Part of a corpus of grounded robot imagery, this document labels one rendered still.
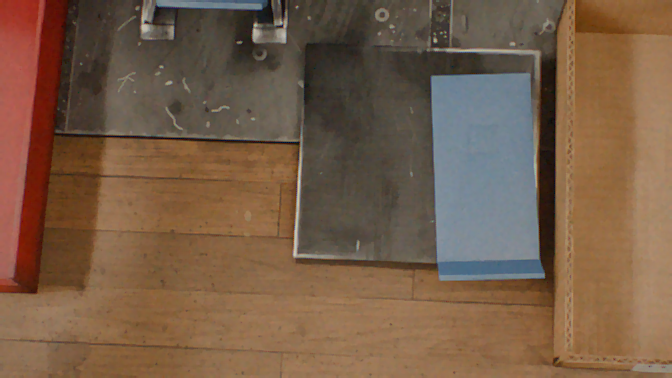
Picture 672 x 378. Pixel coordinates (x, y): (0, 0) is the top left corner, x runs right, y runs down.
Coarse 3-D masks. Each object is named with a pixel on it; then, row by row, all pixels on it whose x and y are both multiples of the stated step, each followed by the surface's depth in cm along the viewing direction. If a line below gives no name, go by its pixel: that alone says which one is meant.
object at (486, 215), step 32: (448, 96) 95; (480, 96) 95; (512, 96) 95; (448, 128) 95; (512, 128) 94; (448, 160) 94; (480, 160) 94; (512, 160) 94; (448, 192) 93; (480, 192) 93; (512, 192) 93; (448, 224) 93; (480, 224) 93; (512, 224) 93; (448, 256) 92; (480, 256) 92; (512, 256) 92
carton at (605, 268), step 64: (576, 0) 92; (640, 0) 92; (576, 64) 97; (640, 64) 97; (576, 128) 96; (640, 128) 96; (576, 192) 95; (640, 192) 95; (576, 256) 94; (640, 256) 94; (576, 320) 93; (640, 320) 92
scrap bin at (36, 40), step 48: (0, 0) 101; (48, 0) 95; (0, 48) 100; (48, 48) 96; (0, 96) 99; (48, 96) 96; (0, 144) 98; (48, 144) 97; (0, 192) 97; (0, 240) 96; (0, 288) 94
